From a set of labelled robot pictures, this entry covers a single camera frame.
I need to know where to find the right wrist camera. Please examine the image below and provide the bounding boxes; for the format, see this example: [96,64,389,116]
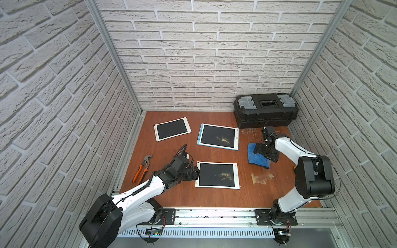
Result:
[262,126,275,141]

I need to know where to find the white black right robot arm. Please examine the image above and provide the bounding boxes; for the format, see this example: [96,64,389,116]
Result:
[248,134,336,225]

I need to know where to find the small white drawing tablet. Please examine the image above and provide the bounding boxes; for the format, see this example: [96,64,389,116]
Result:
[154,117,191,142]

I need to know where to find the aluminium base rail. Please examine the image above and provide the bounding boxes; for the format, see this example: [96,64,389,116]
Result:
[89,207,343,239]

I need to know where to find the aluminium corner post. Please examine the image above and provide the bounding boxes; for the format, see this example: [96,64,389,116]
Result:
[289,0,353,98]
[86,0,143,114]

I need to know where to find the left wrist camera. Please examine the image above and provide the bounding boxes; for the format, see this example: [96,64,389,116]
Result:
[171,153,193,172]

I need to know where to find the left aluminium corner post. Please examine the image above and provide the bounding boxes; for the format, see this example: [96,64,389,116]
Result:
[86,0,143,114]

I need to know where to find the black plastic toolbox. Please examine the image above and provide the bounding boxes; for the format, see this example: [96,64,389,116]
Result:
[233,94,298,129]

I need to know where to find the orange handled pliers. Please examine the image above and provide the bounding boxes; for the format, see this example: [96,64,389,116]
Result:
[132,155,153,185]

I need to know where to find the blue microfiber cloth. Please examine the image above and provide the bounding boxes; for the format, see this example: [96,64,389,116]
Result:
[247,143,271,169]

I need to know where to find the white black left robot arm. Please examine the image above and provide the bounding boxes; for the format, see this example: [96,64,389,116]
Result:
[79,152,200,248]

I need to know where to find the blue framed drawing tablet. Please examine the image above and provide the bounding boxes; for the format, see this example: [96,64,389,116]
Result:
[197,124,239,151]

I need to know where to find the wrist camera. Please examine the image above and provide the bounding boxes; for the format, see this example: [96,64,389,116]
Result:
[171,153,193,172]
[262,126,275,141]

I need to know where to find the right aluminium corner post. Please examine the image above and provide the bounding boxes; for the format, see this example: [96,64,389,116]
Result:
[289,0,353,98]

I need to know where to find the large white drawing tablet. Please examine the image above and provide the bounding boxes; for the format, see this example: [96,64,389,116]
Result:
[195,161,240,190]

